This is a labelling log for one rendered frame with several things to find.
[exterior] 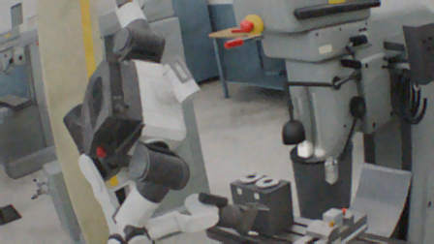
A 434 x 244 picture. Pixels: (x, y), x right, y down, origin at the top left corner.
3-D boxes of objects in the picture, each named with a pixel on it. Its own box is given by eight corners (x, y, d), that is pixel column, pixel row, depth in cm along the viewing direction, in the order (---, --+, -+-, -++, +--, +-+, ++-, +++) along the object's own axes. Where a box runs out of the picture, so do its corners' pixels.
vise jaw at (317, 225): (327, 241, 195) (327, 231, 194) (305, 234, 205) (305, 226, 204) (339, 233, 198) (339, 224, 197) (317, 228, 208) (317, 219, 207)
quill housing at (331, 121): (333, 165, 183) (321, 61, 174) (291, 156, 199) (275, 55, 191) (367, 143, 193) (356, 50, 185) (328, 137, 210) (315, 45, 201)
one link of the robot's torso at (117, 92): (75, 182, 186) (117, 131, 163) (66, 94, 202) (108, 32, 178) (148, 195, 204) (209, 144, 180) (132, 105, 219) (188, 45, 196)
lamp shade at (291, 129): (277, 145, 180) (274, 123, 178) (290, 136, 185) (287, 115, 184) (298, 145, 176) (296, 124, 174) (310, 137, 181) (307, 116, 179)
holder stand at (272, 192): (271, 235, 227) (265, 190, 222) (235, 224, 245) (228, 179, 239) (294, 223, 233) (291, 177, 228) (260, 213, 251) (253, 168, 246)
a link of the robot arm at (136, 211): (116, 248, 181) (145, 205, 173) (101, 220, 189) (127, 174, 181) (143, 252, 189) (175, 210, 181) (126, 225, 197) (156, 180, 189)
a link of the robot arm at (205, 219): (220, 224, 198) (183, 237, 193) (207, 209, 205) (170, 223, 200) (218, 209, 194) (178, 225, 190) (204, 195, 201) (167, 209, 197)
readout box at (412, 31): (427, 86, 171) (418, 26, 166) (410, 83, 178) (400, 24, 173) (447, 75, 182) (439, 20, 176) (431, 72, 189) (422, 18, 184)
